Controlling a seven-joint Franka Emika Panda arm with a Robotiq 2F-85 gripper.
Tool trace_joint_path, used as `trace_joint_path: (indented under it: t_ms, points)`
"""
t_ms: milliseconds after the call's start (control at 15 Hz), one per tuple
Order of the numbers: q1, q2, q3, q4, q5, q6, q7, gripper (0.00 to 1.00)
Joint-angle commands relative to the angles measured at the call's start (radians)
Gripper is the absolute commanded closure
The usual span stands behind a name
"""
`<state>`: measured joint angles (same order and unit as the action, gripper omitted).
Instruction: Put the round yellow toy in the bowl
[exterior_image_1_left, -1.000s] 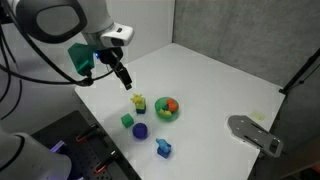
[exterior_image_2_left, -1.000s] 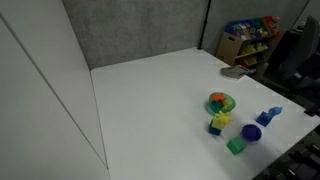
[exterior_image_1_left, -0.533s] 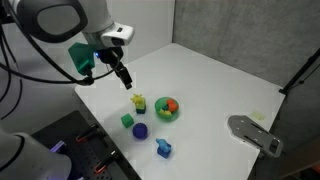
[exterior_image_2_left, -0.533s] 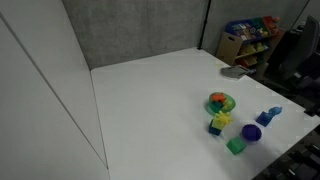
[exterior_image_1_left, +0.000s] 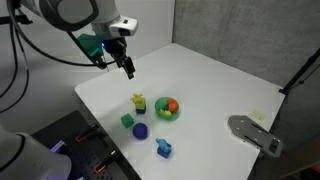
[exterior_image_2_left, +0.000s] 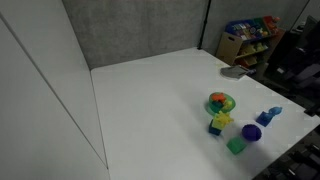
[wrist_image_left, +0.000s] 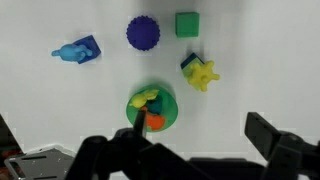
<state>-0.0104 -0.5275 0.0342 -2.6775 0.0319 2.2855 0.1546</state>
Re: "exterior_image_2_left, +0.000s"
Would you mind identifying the round yellow spiky toy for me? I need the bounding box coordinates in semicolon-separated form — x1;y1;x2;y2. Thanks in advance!
212;111;235;130

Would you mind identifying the dark teal toy piece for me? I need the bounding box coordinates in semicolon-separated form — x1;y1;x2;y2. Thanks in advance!
210;101;224;114

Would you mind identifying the orange toy piece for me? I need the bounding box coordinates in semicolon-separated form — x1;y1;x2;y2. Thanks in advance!
211;92;228;103

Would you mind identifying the dark blue toy block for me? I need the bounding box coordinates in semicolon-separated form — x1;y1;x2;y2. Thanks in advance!
208;119;222;137

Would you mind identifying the small yellow toy piece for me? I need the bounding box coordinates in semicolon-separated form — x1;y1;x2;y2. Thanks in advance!
222;99;234;112

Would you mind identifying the green translucent bowl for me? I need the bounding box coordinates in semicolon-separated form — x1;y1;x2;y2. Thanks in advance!
208;91;237;117

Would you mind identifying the wooden toy storage shelf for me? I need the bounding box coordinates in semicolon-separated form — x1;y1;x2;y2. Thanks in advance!
215;15;287;69

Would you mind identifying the green square toy block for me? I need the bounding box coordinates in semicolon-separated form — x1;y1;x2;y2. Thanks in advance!
226;136;248;155

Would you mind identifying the purple ball toy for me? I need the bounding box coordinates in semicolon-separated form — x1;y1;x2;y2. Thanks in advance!
241;123;263;142

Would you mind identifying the blue toy bin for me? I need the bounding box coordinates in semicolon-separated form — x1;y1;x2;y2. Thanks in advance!
225;19;264;42

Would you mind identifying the blue square toy block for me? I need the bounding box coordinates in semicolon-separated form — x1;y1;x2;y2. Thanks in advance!
255;111;273;128

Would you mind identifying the light blue toy figure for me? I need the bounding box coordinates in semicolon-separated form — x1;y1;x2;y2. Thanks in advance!
267;106;284;118

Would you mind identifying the red toy bin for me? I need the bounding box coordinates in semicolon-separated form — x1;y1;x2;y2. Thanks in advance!
262;15;282;34

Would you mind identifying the grey flat pad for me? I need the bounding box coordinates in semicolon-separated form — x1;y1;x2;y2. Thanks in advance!
219;64;250;81

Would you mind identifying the black vertical pole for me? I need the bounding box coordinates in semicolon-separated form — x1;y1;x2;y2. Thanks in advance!
197;0;213;51

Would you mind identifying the dark equipment rack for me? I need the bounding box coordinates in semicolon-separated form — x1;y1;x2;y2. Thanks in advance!
258;124;320;180

